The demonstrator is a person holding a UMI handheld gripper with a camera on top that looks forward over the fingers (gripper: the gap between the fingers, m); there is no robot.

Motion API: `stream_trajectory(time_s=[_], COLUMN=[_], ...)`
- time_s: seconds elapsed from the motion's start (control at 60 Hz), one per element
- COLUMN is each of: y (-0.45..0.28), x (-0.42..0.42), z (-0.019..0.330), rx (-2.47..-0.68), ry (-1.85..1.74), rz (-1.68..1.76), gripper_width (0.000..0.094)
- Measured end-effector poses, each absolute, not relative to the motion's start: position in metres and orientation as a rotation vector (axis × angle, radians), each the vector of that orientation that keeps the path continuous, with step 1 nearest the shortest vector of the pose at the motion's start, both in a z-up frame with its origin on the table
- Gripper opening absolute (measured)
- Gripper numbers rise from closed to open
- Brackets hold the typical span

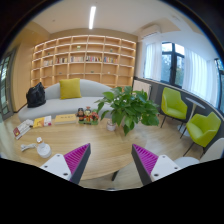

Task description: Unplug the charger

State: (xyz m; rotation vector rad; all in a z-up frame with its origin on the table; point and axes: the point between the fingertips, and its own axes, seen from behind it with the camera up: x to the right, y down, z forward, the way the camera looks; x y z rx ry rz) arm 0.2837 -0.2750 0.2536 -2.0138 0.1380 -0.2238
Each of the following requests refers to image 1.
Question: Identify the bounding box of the black framed window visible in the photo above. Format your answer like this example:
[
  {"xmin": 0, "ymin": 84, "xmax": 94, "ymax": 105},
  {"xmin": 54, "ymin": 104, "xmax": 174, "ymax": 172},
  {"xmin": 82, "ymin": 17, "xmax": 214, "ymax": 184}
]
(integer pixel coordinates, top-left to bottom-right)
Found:
[{"xmin": 161, "ymin": 42, "xmax": 185, "ymax": 88}]

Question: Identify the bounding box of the far lime green armchair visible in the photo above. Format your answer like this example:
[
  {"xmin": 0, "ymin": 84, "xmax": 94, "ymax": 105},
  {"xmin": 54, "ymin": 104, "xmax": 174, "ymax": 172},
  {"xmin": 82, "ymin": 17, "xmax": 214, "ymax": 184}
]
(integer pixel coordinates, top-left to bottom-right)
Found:
[{"xmin": 160, "ymin": 86, "xmax": 189, "ymax": 129}]

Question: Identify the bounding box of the black backpack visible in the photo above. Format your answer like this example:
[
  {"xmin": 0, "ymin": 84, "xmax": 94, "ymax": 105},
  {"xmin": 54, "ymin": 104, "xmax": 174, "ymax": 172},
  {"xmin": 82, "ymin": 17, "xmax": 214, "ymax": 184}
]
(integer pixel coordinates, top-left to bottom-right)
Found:
[{"xmin": 26, "ymin": 82, "xmax": 46, "ymax": 108}]

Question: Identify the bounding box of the lime green armchair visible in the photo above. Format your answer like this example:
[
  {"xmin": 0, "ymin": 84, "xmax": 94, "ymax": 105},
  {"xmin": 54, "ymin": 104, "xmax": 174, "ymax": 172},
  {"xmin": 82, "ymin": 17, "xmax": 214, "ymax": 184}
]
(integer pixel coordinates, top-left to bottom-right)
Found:
[
  {"xmin": 185, "ymin": 112, "xmax": 221, "ymax": 148},
  {"xmin": 160, "ymin": 86, "xmax": 189, "ymax": 129}
]

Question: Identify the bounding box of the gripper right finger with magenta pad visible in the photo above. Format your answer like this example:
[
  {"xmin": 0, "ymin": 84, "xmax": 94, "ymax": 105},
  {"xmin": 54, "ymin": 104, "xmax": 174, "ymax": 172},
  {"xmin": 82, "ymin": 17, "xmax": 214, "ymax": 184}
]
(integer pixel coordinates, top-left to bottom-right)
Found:
[{"xmin": 132, "ymin": 144, "xmax": 180, "ymax": 185}]

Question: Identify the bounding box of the near lime green armchair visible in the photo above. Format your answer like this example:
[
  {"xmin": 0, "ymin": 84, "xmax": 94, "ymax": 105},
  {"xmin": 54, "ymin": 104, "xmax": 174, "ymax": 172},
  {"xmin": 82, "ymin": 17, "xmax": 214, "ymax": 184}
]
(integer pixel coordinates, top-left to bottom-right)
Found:
[{"xmin": 185, "ymin": 112, "xmax": 221, "ymax": 148}]

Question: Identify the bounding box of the white chair at right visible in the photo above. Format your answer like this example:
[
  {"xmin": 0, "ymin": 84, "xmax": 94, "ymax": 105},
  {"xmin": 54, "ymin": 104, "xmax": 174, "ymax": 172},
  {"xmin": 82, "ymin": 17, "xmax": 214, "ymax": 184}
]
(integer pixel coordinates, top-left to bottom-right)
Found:
[{"xmin": 175, "ymin": 138, "xmax": 224, "ymax": 168}]

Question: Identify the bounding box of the round wooden table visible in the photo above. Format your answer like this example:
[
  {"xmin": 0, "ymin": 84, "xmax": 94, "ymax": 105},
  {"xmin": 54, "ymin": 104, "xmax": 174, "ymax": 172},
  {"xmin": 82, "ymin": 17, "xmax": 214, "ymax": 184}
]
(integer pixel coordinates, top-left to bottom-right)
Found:
[{"xmin": 0, "ymin": 117, "xmax": 146, "ymax": 180}]

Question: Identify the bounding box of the white sheer curtain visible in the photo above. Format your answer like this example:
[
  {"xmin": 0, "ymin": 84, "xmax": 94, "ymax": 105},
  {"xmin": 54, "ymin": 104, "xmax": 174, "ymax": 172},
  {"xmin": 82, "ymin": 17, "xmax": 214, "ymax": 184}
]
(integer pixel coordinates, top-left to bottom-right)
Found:
[{"xmin": 182, "ymin": 49, "xmax": 218, "ymax": 106}]

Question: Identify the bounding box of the ceiling strip light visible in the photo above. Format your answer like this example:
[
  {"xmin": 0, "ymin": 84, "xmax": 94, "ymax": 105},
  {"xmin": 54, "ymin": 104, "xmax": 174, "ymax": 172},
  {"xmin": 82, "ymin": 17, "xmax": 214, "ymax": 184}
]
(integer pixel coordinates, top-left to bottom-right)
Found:
[{"xmin": 89, "ymin": 6, "xmax": 96, "ymax": 29}]

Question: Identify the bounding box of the yellow cushion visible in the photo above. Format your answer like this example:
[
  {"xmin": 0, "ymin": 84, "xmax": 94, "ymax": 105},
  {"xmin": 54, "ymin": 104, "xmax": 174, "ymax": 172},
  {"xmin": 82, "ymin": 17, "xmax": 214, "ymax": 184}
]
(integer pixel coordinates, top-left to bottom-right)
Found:
[{"xmin": 60, "ymin": 78, "xmax": 81, "ymax": 99}]

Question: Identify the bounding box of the grey curved sofa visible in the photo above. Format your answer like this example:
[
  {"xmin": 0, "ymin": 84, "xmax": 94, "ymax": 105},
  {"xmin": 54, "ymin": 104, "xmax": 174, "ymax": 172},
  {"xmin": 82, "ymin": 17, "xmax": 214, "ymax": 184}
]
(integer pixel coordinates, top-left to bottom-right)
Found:
[{"xmin": 18, "ymin": 79, "xmax": 111, "ymax": 122}]

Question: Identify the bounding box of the white air conditioner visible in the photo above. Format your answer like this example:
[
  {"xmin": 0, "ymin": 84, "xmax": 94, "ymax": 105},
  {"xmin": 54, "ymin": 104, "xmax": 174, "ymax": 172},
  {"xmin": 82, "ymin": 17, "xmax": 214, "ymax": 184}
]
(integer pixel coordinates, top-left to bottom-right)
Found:
[{"xmin": 139, "ymin": 25, "xmax": 161, "ymax": 39}]

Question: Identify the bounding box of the white round charger base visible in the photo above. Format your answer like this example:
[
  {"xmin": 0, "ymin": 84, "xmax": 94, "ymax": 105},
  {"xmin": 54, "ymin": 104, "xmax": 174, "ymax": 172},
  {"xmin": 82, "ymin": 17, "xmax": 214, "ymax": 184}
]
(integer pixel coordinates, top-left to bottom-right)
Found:
[{"xmin": 37, "ymin": 137, "xmax": 52, "ymax": 158}]

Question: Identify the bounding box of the colourful figurine set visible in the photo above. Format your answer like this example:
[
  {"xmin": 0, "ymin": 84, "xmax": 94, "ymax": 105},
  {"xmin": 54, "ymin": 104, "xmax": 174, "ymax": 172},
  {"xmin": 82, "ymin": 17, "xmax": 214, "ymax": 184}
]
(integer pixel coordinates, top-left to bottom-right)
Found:
[{"xmin": 76, "ymin": 106, "xmax": 99, "ymax": 125}]

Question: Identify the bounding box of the yellow and red book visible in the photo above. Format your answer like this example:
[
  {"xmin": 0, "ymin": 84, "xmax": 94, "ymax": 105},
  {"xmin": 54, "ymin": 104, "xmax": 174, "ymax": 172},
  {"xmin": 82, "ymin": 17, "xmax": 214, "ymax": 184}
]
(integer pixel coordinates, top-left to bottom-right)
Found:
[{"xmin": 33, "ymin": 116, "xmax": 52, "ymax": 128}]

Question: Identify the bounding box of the small round white side table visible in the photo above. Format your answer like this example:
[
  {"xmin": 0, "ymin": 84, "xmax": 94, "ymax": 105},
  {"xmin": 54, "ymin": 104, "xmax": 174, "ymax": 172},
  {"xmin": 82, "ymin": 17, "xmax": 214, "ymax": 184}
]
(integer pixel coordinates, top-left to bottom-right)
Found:
[{"xmin": 180, "ymin": 97, "xmax": 205, "ymax": 138}]

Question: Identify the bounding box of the green leafy potted plant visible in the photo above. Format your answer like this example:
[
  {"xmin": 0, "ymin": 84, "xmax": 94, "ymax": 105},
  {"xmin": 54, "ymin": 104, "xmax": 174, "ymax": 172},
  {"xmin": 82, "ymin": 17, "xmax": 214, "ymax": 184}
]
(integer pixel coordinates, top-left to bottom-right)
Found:
[{"xmin": 96, "ymin": 86, "xmax": 159, "ymax": 135}]

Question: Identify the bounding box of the yellow flat book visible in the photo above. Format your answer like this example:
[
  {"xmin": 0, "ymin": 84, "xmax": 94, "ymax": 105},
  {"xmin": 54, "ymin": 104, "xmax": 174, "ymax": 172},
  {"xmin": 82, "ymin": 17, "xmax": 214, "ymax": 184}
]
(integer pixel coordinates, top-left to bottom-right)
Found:
[{"xmin": 54, "ymin": 114, "xmax": 76, "ymax": 124}]

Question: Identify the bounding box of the white charger cable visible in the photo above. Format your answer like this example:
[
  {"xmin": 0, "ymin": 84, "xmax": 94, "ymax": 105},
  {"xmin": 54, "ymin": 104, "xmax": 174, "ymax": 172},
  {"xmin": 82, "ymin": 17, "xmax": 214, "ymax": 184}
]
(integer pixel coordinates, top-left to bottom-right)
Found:
[{"xmin": 20, "ymin": 142, "xmax": 38, "ymax": 153}]

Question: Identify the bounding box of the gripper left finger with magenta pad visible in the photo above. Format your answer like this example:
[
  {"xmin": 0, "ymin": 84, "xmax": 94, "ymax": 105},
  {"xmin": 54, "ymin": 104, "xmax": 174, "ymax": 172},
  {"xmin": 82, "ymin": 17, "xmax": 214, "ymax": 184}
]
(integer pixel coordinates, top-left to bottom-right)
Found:
[{"xmin": 41, "ymin": 144, "xmax": 91, "ymax": 184}]

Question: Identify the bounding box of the wooden wall bookshelf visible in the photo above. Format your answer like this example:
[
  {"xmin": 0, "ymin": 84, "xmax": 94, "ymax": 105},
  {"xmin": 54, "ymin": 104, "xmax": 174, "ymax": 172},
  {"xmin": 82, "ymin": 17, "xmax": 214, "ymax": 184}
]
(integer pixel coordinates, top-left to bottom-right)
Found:
[{"xmin": 31, "ymin": 35, "xmax": 136, "ymax": 88}]

